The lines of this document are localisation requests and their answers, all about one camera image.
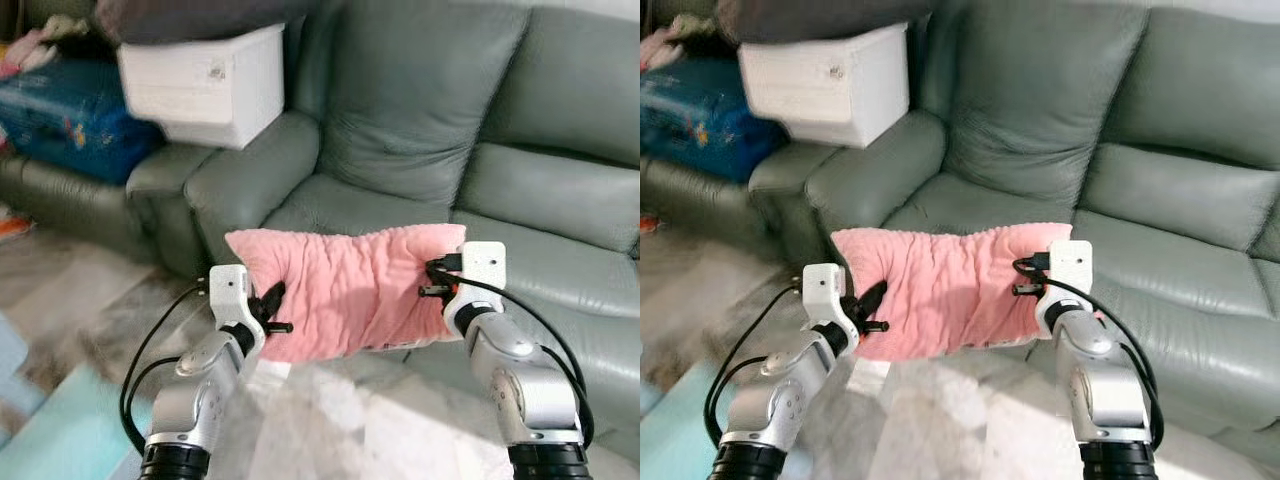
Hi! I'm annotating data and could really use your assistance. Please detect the pile of colourful clothes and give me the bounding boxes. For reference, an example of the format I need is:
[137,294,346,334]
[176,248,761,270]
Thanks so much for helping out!
[640,15,731,73]
[0,15,111,79]

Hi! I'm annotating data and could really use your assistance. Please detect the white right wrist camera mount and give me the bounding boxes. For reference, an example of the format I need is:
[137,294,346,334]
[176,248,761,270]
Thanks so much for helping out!
[455,241,507,311]
[1045,240,1094,311]

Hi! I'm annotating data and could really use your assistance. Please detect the white storage box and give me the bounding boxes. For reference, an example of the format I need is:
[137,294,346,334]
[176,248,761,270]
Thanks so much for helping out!
[117,24,286,151]
[738,22,911,149]

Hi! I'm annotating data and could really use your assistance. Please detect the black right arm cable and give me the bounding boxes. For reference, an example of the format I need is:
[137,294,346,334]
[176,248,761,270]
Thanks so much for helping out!
[425,258,596,446]
[1015,258,1164,451]

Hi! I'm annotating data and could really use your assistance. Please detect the dark grey cloth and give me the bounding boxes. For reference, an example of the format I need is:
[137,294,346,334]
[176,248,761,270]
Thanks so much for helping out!
[715,0,936,46]
[95,0,321,46]

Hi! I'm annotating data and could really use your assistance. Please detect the green leather three-seat sofa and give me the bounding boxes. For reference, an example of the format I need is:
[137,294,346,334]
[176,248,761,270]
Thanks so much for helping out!
[800,0,1280,471]
[185,0,640,461]

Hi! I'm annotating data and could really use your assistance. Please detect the pink dotted pillow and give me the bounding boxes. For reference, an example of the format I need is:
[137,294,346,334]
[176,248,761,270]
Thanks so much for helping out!
[225,223,468,363]
[830,222,1074,363]

